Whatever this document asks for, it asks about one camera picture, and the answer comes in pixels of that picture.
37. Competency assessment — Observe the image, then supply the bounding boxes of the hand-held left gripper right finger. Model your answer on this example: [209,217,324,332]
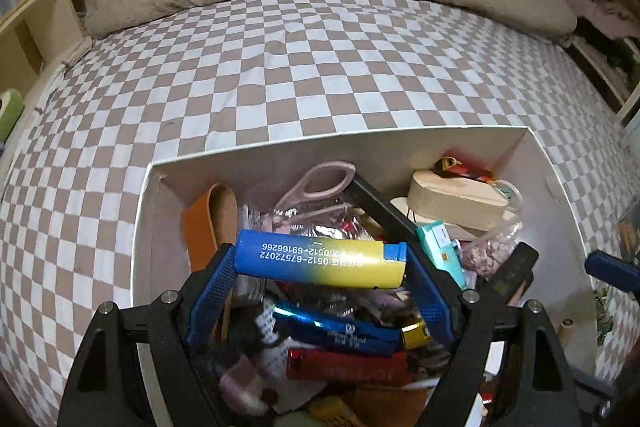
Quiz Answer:
[405,243,583,427]

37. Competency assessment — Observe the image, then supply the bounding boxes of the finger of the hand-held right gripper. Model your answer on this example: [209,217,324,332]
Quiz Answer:
[584,251,640,293]
[570,367,618,409]

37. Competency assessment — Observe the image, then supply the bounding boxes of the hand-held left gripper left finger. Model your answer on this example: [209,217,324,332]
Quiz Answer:
[56,243,238,427]

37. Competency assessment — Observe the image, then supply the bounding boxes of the orange leather strap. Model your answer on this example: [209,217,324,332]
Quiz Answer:
[182,183,240,275]

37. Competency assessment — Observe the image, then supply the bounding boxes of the metallic blue lighter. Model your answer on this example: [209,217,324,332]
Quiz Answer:
[272,302,403,358]

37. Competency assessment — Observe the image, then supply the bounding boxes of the blue yellow lighter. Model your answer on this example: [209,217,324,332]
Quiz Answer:
[235,229,408,292]

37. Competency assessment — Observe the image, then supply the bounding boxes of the white cardboard box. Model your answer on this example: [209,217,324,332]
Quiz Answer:
[131,125,607,427]

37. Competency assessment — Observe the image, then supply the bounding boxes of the gold lighter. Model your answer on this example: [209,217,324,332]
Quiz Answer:
[400,321,432,350]

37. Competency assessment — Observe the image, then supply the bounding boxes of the mint green lighter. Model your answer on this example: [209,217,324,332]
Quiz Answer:
[415,221,478,293]

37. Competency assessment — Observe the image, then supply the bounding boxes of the white patterned tube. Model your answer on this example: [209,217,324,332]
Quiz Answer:
[255,307,296,375]

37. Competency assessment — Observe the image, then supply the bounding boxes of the clear bag of pink pieces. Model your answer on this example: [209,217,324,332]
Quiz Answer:
[460,222,523,278]

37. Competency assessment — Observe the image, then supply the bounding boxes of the black flat case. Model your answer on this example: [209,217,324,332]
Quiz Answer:
[480,242,540,308]

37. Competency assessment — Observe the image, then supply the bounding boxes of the oval wooden box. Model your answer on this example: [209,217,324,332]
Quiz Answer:
[406,170,511,233]

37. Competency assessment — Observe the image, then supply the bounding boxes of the pink white fuzzy roll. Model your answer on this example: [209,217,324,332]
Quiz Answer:
[220,354,281,413]

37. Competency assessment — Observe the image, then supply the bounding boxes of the red flat packet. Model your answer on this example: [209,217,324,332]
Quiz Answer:
[286,348,416,383]

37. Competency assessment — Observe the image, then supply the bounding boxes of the black bar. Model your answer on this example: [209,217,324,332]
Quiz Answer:
[347,174,426,248]

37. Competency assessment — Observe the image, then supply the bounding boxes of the orange notebook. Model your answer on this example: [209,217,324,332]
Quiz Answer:
[350,384,441,427]

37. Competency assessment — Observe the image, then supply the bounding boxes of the large pink scissors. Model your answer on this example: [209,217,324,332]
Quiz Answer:
[270,162,358,233]

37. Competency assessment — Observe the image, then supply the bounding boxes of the clear tape roll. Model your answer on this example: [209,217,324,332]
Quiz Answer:
[492,179,526,212]

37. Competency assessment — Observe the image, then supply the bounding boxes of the yellow ribbed item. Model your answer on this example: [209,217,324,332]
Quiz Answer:
[310,396,366,427]

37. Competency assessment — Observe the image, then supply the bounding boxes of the dark clothes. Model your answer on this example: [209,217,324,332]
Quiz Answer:
[575,19,640,92]

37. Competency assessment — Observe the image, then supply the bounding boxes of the pink clothes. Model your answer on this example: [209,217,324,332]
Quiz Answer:
[557,0,636,38]

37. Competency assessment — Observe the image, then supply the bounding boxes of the green plush toy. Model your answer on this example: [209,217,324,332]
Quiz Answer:
[0,88,26,142]

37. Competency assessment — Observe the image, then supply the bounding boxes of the wooden bedside shelf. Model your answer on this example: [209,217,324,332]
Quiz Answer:
[0,0,106,168]

